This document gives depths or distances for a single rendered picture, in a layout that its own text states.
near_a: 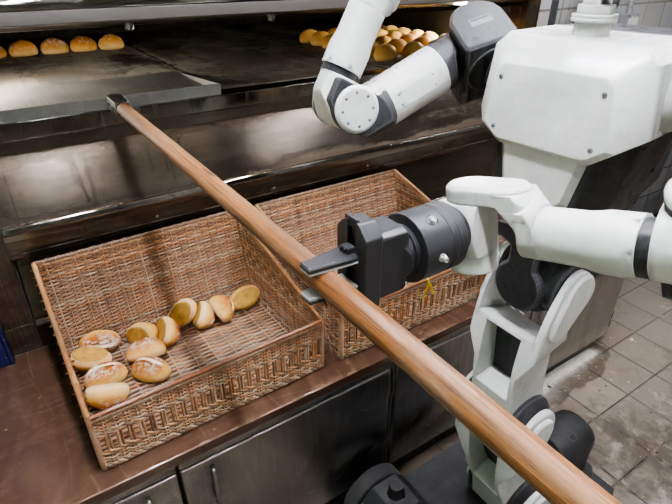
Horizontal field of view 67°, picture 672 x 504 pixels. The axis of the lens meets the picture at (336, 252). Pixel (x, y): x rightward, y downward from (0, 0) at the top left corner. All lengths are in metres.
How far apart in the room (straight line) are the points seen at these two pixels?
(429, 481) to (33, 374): 1.12
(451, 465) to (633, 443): 0.76
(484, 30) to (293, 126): 0.78
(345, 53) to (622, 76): 0.40
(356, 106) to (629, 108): 0.39
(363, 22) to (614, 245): 0.53
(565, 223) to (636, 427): 1.71
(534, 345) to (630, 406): 1.35
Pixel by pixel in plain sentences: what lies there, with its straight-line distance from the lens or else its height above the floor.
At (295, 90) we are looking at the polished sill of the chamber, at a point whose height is 1.16.
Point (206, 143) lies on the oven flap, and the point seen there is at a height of 1.05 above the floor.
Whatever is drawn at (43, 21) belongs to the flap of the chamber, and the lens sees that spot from 1.20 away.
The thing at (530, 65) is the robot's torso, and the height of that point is 1.36.
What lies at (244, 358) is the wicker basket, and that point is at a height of 0.72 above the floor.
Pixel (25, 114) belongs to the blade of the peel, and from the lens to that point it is 1.37.
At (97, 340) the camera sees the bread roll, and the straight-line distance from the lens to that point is 1.46.
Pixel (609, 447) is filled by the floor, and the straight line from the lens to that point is 2.15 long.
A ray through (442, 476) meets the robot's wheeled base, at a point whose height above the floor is 0.17.
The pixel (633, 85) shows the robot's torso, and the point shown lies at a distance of 0.80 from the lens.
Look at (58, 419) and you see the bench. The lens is 1.38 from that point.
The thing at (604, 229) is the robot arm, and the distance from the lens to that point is 0.60.
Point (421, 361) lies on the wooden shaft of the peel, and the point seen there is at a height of 1.20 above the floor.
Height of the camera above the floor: 1.50
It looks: 30 degrees down
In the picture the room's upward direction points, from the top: straight up
